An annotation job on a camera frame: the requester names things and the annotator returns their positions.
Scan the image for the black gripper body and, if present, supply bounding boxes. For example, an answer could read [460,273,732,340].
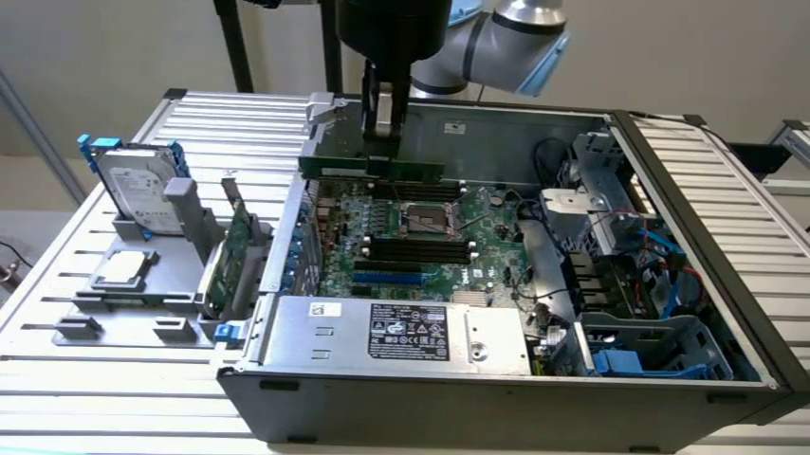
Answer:
[334,0,454,64]

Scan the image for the green RAM stick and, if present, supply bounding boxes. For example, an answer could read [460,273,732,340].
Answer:
[298,153,448,184]

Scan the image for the black RAM slot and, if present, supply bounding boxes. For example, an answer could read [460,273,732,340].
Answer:
[366,253,474,265]
[368,235,474,245]
[372,192,462,202]
[373,181,461,191]
[368,241,474,251]
[366,247,474,258]
[372,187,462,196]

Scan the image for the long black expansion slot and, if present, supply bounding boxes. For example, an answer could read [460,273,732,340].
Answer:
[353,259,425,275]

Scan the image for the blue expansion slot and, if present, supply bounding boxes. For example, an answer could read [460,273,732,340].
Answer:
[352,270,426,286]

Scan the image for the thick black stand pole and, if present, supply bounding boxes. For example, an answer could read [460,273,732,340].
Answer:
[318,0,346,94]

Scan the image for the silver case release latch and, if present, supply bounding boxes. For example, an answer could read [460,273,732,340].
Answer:
[305,91,352,139]

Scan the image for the CPU socket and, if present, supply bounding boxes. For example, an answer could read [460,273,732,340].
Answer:
[393,200,462,239]

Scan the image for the thin black stand pole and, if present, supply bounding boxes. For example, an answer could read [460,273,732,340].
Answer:
[210,0,257,94]

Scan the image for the green motherboard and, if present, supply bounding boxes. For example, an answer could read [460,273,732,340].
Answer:
[308,178,541,324]

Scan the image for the green graphics card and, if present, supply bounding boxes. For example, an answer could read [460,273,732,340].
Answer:
[201,175,262,324]

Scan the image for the silver chipset heatsink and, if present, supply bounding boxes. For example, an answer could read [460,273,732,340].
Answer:
[452,290,494,308]

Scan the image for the grey metal support bar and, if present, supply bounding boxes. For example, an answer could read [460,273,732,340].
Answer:
[520,219,578,319]

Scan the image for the silver metal drive cage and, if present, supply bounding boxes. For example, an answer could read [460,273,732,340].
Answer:
[538,131,668,260]

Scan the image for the hard disk in blue caddy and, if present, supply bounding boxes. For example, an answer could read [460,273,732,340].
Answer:
[77,134,194,239]

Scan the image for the silver power supply unit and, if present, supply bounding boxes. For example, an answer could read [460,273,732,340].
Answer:
[258,295,534,378]

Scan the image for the grey parts rack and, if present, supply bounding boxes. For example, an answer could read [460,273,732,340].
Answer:
[51,176,282,351]

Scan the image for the black fan housing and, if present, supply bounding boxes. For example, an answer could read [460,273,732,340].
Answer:
[561,250,636,315]

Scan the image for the blue plastic case latch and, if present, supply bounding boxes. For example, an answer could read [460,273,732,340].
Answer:
[214,320,247,343]

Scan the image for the silver CPU chip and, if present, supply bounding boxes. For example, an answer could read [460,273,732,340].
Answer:
[90,249,161,286]

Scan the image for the black and grey PC case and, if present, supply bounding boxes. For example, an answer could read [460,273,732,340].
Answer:
[214,92,795,446]

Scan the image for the black box beside table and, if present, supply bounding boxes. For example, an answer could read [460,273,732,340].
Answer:
[725,141,788,180]

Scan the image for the grey-blue plastic disk bay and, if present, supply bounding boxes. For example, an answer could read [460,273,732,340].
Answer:
[572,310,741,381]

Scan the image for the black wire bundle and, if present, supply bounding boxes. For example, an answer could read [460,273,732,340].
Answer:
[532,137,576,189]

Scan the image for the blue SATA wire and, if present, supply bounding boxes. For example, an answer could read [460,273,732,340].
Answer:
[636,226,691,319]

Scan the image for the black cable over table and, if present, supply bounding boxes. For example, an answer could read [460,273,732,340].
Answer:
[625,110,744,155]

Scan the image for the grey metal post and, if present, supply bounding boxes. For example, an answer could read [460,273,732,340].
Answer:
[0,69,87,206]

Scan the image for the red wire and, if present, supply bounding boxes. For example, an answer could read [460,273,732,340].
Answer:
[676,264,705,312]

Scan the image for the aluminium frame profile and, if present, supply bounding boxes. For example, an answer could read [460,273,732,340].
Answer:
[757,118,810,191]

